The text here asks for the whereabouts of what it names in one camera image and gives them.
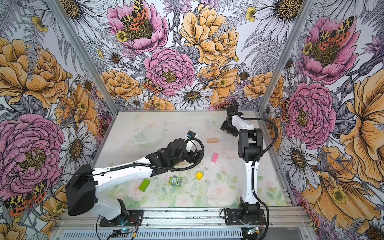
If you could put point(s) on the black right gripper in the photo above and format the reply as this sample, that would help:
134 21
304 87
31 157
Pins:
224 126

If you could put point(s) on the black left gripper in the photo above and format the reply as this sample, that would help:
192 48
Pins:
190 158

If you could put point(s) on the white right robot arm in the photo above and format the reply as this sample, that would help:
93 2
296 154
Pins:
250 147

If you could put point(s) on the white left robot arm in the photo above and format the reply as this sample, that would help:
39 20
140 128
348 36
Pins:
86 184

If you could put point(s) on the yellow cube block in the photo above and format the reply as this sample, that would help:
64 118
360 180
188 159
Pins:
199 175

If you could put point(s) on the pink rectangular block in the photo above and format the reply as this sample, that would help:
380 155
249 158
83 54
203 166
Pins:
214 157

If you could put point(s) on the green rectangular block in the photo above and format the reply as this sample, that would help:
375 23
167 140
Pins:
144 185

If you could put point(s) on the green owl toy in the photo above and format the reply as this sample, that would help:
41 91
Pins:
175 181

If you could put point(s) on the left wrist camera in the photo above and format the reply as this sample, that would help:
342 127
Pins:
191 134

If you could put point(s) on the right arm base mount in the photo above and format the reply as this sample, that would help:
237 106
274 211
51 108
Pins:
235 217

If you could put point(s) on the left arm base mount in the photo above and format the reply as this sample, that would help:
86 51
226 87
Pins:
131 218

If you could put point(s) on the aluminium rail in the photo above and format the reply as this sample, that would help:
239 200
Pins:
169 218

